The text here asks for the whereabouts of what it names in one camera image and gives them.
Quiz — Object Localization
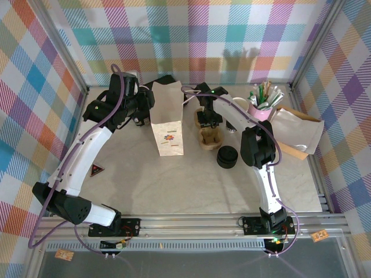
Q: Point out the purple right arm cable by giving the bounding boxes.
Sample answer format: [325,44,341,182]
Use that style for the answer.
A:
[180,85,299,257]

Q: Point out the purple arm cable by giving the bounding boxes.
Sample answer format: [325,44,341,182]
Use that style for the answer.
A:
[28,64,128,256]
[180,85,299,257]

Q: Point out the stack of black paper cups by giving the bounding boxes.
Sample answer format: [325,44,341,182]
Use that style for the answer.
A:
[225,97,249,134]

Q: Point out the small orange tag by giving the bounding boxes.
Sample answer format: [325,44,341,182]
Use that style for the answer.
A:
[54,248,75,261]
[310,231,328,243]

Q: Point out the grey slotted cable duct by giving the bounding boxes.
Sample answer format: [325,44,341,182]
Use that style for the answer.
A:
[46,242,267,253]

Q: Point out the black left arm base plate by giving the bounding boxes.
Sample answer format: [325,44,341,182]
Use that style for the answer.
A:
[88,217,141,238]

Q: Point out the white paper wrapped straw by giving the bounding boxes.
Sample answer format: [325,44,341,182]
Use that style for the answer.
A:
[265,92,284,110]
[268,86,281,105]

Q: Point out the aluminium mounting rail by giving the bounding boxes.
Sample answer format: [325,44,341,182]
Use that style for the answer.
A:
[31,214,348,241]

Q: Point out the aluminium frame post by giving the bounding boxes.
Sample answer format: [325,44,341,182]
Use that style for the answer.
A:
[34,0,90,95]
[289,0,348,91]

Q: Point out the stack of black cup lids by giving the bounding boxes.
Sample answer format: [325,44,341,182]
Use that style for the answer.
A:
[216,145,238,170]

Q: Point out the black cable connector block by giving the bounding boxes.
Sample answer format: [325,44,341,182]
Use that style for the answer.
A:
[100,239,128,258]
[265,236,288,258]

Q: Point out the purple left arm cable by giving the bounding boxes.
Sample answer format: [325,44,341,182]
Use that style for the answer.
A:
[28,64,128,256]

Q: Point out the plaid backdrop cloth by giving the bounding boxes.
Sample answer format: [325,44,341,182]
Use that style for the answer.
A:
[295,0,371,241]
[0,0,85,278]
[48,0,328,87]

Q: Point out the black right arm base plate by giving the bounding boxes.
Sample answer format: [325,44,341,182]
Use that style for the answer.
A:
[242,215,296,236]

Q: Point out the flat white paper bag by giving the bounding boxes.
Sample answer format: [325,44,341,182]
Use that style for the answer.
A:
[271,108,325,154]

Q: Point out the white flower print paper bag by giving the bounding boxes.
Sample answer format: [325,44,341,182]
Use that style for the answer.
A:
[139,81,201,158]

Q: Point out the pink straw holder cup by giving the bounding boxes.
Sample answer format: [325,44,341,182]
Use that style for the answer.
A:
[246,103,276,122]

